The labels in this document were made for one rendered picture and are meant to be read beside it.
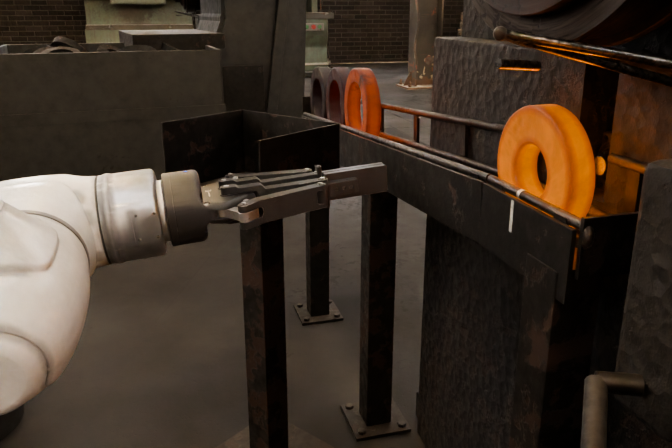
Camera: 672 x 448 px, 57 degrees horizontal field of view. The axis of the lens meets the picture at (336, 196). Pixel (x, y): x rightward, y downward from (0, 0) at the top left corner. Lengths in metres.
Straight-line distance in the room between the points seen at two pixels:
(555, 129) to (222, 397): 1.16
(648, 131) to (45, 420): 1.42
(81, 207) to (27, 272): 0.15
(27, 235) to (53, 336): 0.08
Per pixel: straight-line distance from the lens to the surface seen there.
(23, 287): 0.47
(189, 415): 1.60
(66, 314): 0.48
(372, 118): 1.34
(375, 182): 0.68
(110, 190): 0.63
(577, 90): 0.84
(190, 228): 0.63
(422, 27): 7.75
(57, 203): 0.61
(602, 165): 0.83
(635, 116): 0.76
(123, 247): 0.63
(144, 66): 2.99
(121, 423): 1.62
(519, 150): 0.79
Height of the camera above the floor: 0.92
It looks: 17 degrees down
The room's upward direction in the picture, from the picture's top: straight up
